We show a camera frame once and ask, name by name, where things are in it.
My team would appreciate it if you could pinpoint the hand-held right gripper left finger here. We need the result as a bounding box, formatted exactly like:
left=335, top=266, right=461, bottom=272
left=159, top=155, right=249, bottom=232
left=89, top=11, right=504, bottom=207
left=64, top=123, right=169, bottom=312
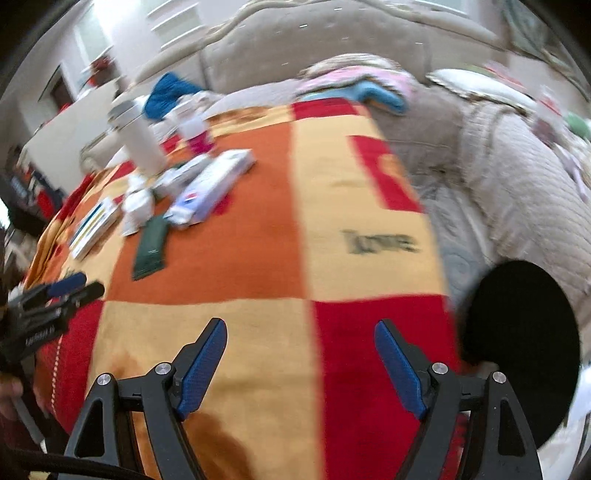
left=65, top=318, right=228, bottom=480

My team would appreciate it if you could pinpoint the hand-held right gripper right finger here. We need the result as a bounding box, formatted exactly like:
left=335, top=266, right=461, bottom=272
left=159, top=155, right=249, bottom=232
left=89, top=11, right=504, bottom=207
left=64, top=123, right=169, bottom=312
left=374, top=319, right=543, bottom=480

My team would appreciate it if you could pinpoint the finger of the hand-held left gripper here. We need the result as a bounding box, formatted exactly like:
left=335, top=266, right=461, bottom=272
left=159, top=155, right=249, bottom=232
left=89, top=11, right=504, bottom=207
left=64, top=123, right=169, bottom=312
left=7, top=271, right=88, bottom=309
left=23, top=282, right=106, bottom=324

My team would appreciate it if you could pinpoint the dark green box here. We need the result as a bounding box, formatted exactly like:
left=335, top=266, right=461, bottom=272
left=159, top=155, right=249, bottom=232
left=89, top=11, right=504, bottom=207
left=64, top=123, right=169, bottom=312
left=131, top=215, right=169, bottom=282

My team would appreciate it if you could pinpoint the white medicine box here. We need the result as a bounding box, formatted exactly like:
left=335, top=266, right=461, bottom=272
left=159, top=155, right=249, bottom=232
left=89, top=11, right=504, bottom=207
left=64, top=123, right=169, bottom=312
left=121, top=189, right=154, bottom=237

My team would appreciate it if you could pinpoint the black round trash bin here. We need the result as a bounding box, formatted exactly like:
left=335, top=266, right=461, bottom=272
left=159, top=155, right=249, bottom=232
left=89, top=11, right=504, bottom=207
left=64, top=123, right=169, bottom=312
left=455, top=261, right=581, bottom=455

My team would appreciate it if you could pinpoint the striped flat white box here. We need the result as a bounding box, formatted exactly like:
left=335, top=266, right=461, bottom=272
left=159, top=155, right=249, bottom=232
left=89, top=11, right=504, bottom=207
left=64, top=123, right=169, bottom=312
left=69, top=198, right=122, bottom=260

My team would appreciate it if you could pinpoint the white green-ended box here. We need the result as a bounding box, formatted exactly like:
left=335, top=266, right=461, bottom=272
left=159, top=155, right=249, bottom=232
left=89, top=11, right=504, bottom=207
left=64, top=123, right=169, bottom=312
left=152, top=154, right=211, bottom=199

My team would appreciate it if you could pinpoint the orange red printed blanket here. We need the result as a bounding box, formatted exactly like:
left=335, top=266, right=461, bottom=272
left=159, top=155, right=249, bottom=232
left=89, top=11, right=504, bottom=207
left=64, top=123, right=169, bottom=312
left=23, top=99, right=467, bottom=480

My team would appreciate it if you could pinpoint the white thermos bottle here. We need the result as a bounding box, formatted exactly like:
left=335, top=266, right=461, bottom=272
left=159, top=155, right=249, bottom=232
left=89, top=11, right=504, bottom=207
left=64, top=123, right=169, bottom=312
left=108, top=92, right=168, bottom=174

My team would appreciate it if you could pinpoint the white cabinet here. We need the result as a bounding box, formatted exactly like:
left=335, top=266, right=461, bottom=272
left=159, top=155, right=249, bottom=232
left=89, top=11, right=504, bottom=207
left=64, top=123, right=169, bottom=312
left=21, top=80, right=123, bottom=158

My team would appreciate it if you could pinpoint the white blue toothpaste box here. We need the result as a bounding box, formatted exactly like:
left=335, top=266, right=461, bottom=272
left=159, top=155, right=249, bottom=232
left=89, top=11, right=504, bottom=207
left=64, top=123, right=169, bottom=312
left=164, top=148, right=257, bottom=229

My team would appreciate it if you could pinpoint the white bottle pink label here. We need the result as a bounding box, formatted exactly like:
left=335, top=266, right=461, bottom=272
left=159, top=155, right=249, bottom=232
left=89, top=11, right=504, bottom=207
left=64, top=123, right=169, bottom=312
left=178, top=104, right=215, bottom=155

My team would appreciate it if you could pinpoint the beige quilted bedspread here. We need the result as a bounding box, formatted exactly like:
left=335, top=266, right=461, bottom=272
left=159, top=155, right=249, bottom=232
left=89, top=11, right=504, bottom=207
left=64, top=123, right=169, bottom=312
left=369, top=83, right=591, bottom=333

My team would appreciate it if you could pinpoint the blue cloth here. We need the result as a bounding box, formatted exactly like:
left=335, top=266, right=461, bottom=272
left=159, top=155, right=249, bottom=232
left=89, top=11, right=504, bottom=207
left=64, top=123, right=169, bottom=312
left=143, top=71, right=206, bottom=123

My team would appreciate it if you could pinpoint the blue folded towel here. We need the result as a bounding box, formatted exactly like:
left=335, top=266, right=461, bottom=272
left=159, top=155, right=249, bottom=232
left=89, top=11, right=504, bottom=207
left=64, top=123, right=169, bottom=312
left=300, top=80, right=409, bottom=115

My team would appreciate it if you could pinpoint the white frilled pillow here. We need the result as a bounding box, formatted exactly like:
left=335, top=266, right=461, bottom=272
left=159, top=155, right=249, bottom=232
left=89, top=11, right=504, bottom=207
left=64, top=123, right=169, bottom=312
left=425, top=68, right=532, bottom=112

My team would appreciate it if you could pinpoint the pink folded blanket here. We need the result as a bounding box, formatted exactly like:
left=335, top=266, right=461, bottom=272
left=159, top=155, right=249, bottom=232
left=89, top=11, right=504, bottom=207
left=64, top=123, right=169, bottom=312
left=295, top=65, right=419, bottom=104

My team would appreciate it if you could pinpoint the green plush toy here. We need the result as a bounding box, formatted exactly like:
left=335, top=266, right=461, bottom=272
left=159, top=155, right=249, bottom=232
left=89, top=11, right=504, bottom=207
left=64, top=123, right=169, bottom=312
left=566, top=113, right=591, bottom=139

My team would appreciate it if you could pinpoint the beige tufted headboard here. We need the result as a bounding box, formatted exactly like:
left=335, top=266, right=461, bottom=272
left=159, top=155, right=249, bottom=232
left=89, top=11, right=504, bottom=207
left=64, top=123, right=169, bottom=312
left=134, top=0, right=504, bottom=93

